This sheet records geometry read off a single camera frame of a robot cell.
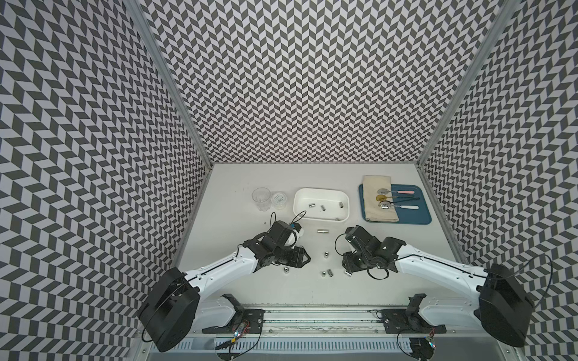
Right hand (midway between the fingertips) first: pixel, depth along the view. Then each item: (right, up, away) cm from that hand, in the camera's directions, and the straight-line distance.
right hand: (349, 267), depth 81 cm
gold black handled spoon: (+20, +24, +24) cm, 39 cm away
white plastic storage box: (-5, +24, +19) cm, 31 cm away
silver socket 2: (-7, +19, +20) cm, 29 cm away
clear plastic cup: (-35, +25, +17) cm, 46 cm away
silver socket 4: (-9, -3, +1) cm, 10 cm away
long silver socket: (-8, +10, +13) cm, 18 cm away
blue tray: (+35, +16, +16) cm, 42 cm away
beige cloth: (+17, +30, +27) cm, 44 cm away
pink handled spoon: (+22, +27, +24) cm, 42 cm away
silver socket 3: (+1, +21, +21) cm, 29 cm away
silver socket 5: (-7, -2, +1) cm, 7 cm away
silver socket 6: (-1, -3, +2) cm, 3 cm away
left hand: (-16, +2, -1) cm, 17 cm away
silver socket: (-13, +20, +20) cm, 31 cm away
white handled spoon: (+21, +20, +21) cm, 36 cm away
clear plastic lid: (-27, +23, +16) cm, 39 cm away
